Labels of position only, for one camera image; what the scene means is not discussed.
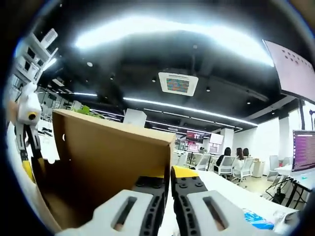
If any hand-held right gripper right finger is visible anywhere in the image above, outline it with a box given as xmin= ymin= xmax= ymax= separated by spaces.
xmin=170 ymin=165 xmax=300 ymax=236

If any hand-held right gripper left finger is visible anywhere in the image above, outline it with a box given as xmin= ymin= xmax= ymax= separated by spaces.
xmin=58 ymin=175 xmax=171 ymax=236

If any brown cardboard shoe box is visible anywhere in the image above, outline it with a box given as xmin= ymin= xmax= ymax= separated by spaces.
xmin=31 ymin=109 xmax=177 ymax=233

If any blue wet wipes soft item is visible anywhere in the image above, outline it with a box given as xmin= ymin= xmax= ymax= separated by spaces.
xmin=243 ymin=212 xmax=275 ymax=229

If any person's left hand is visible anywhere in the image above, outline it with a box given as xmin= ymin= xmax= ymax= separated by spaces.
xmin=6 ymin=100 xmax=20 ymax=121

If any white office chair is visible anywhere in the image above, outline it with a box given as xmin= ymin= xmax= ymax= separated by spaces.
xmin=232 ymin=157 xmax=254 ymax=184
xmin=216 ymin=156 xmax=236 ymax=176
xmin=196 ymin=153 xmax=213 ymax=171

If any white storage shelf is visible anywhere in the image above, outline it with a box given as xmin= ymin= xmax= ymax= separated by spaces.
xmin=12 ymin=28 xmax=59 ymax=84

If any green potted plant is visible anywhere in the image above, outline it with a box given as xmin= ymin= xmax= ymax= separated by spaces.
xmin=77 ymin=105 xmax=99 ymax=115

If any thin ceiling light strip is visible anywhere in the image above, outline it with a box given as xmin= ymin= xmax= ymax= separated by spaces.
xmin=123 ymin=97 xmax=258 ymax=126

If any white side desk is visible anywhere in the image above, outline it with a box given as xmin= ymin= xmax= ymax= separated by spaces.
xmin=274 ymin=164 xmax=315 ymax=187

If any ceiling air conditioner vent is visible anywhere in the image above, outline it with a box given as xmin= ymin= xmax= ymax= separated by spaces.
xmin=158 ymin=71 xmax=199 ymax=97

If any laptop with purple screen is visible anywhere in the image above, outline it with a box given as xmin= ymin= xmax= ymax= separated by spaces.
xmin=291 ymin=129 xmax=315 ymax=173

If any wide ceiling light strip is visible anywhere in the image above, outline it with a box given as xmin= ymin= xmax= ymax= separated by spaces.
xmin=73 ymin=14 xmax=275 ymax=67

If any dark red wall screen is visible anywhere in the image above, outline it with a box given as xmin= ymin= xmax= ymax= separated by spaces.
xmin=186 ymin=130 xmax=205 ymax=143

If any tangle of black cables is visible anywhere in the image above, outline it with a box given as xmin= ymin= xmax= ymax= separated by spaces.
xmin=265 ymin=176 xmax=308 ymax=205

